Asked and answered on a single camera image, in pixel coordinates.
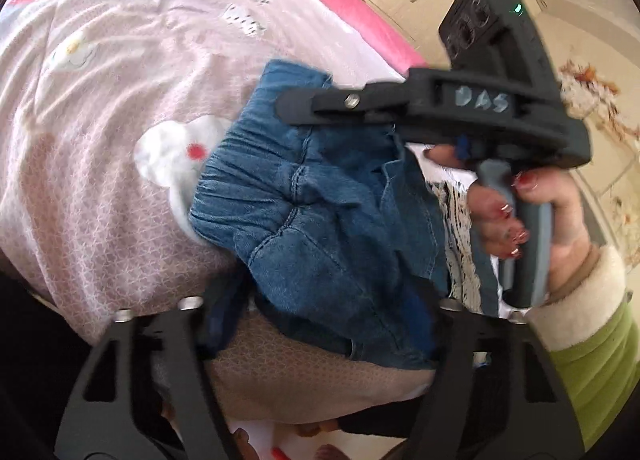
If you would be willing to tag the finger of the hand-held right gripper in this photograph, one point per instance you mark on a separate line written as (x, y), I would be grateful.
(345, 103)

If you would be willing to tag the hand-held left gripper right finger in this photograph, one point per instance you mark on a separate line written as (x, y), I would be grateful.
(424, 320)

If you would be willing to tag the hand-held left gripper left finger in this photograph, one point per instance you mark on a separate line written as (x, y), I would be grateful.
(220, 325)

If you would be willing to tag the blue denim pants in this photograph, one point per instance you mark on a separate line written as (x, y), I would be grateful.
(320, 220)

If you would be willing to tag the person's right forearm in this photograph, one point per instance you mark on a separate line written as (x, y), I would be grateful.
(595, 340)

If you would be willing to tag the person's right hand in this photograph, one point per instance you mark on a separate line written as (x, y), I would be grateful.
(560, 220)

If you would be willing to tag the pink quilt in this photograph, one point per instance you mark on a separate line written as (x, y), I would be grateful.
(345, 0)

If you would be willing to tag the pink printed blanket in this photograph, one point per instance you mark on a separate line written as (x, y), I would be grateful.
(110, 140)

